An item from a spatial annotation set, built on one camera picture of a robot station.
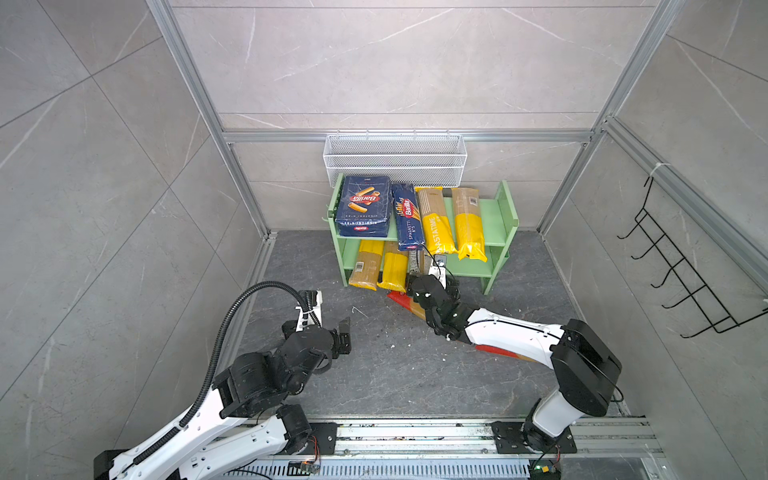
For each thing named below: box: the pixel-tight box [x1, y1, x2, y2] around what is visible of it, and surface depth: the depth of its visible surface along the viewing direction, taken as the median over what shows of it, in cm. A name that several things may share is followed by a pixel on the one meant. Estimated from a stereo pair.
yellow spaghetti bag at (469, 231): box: [452, 188, 488, 262], surface depth 83 cm
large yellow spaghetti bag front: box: [377, 241, 409, 293], surface depth 90 cm
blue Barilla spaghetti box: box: [392, 183, 425, 251], surface depth 83 cm
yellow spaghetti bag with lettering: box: [415, 186, 457, 256], surface depth 82 cm
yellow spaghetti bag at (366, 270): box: [348, 239, 384, 291], surface depth 92 cm
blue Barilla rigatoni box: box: [336, 176, 392, 238], surface depth 83 cm
